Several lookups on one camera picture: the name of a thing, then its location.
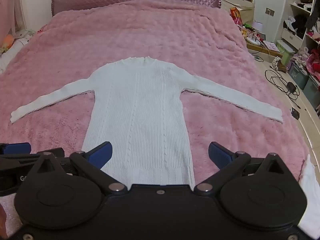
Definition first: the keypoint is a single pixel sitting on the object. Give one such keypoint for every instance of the grey storage bin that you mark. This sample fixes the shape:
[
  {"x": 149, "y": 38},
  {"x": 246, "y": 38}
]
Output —
[
  {"x": 312, "y": 90},
  {"x": 298, "y": 76}
]

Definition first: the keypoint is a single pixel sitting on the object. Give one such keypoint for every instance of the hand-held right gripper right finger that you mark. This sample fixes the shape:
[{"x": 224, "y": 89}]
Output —
[{"x": 219, "y": 155}]

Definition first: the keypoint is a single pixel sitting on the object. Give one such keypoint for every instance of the pile of colourful clothes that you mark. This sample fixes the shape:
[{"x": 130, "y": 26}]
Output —
[{"x": 310, "y": 60}]

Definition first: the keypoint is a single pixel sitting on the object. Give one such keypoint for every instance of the orange plush toy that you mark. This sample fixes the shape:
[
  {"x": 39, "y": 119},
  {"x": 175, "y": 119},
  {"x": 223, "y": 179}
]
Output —
[{"x": 8, "y": 41}]

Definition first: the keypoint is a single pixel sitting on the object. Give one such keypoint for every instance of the pink curtain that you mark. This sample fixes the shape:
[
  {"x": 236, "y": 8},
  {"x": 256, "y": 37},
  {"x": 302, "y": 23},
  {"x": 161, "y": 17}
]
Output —
[{"x": 10, "y": 5}]

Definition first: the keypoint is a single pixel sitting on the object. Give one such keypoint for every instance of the black hanging garment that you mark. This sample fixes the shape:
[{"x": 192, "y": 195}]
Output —
[{"x": 313, "y": 16}]

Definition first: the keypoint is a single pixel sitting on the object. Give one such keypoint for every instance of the white shelf unit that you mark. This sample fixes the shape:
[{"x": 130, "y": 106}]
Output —
[{"x": 297, "y": 7}]

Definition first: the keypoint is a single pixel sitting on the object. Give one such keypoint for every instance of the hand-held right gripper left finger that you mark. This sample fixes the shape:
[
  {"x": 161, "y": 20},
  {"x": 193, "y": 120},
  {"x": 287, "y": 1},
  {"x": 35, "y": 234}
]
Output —
[{"x": 101, "y": 154}]

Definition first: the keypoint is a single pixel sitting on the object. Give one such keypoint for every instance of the red snack bag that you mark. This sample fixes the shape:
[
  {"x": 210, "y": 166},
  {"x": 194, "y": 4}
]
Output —
[{"x": 236, "y": 16}]

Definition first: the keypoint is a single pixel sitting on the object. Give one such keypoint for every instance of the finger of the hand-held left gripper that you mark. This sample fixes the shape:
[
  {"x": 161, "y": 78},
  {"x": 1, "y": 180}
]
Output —
[{"x": 17, "y": 148}]

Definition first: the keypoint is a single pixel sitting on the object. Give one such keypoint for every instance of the white knit sweater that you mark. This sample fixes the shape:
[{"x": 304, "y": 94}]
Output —
[{"x": 140, "y": 120}]

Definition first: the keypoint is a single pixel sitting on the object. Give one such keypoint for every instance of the white bedding pile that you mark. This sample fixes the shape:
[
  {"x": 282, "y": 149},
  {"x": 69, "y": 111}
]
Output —
[{"x": 12, "y": 52}]

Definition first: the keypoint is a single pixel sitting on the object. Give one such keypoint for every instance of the cream nightstand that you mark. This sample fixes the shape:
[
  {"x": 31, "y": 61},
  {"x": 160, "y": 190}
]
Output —
[{"x": 240, "y": 5}]

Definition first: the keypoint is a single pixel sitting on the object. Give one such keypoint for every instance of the wall socket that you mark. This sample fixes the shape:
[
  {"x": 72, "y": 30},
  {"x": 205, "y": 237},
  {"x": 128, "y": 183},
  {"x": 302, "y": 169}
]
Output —
[{"x": 270, "y": 11}]

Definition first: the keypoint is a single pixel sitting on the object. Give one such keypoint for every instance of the small black device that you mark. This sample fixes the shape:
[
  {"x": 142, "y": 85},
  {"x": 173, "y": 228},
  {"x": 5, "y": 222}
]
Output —
[{"x": 295, "y": 113}]

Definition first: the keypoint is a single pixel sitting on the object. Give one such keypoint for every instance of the white power strip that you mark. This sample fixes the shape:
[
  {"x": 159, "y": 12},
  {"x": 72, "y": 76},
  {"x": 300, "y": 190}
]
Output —
[{"x": 253, "y": 40}]

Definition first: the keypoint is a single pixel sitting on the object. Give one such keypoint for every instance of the white cloth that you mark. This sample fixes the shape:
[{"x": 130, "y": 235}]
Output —
[{"x": 311, "y": 187}]

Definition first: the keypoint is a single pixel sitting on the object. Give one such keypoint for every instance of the green storage box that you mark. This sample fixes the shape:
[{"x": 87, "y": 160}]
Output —
[{"x": 286, "y": 51}]

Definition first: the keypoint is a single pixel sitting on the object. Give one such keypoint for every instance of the pink fluffy blanket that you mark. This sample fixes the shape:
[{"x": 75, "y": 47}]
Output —
[{"x": 160, "y": 40}]

